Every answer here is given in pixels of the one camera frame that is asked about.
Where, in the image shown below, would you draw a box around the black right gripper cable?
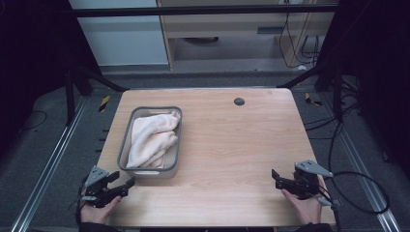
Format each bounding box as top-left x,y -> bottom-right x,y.
327,120 -> 391,232

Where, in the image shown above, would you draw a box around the grey plastic basket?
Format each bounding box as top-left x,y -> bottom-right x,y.
116,105 -> 184,179

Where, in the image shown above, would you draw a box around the person's right hand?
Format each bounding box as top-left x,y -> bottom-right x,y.
280,188 -> 323,225

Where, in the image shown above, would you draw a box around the person's left hand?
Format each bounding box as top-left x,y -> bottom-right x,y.
79,194 -> 123,225

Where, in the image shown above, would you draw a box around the black metal stand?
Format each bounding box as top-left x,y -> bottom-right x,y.
64,59 -> 130,127
277,59 -> 359,124

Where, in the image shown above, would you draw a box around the black hanging cables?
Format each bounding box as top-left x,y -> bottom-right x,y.
278,13 -> 321,70

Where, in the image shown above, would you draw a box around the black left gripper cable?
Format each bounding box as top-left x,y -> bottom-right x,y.
74,178 -> 87,226

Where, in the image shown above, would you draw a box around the cream towel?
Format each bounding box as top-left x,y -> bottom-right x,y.
126,110 -> 182,169

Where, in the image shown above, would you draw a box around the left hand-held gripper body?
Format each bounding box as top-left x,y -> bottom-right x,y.
80,165 -> 122,209

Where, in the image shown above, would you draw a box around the thin black floor cable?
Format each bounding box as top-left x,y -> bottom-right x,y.
18,110 -> 48,132

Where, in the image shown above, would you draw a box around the black floor cables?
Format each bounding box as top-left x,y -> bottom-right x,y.
304,93 -> 364,141

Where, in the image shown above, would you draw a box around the dark curtain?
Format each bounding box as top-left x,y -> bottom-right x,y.
0,0 -> 102,156
317,0 -> 410,180

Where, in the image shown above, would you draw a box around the yellow black tape strip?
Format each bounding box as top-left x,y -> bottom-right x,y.
304,92 -> 323,106
98,95 -> 111,113

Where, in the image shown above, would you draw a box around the black horizontal bar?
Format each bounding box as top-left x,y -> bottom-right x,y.
72,4 -> 339,17

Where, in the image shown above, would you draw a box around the aluminium floor rail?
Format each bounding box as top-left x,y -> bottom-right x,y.
318,93 -> 404,232
9,96 -> 90,232

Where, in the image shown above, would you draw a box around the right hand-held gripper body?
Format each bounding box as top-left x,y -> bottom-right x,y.
291,159 -> 341,207

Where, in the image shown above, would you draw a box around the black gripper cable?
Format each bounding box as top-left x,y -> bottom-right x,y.
327,120 -> 391,232
74,178 -> 87,226

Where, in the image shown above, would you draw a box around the light wooden desk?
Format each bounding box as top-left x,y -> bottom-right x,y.
157,0 -> 337,71

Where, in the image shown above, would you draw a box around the white cabinet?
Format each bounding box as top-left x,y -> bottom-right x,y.
68,0 -> 170,67

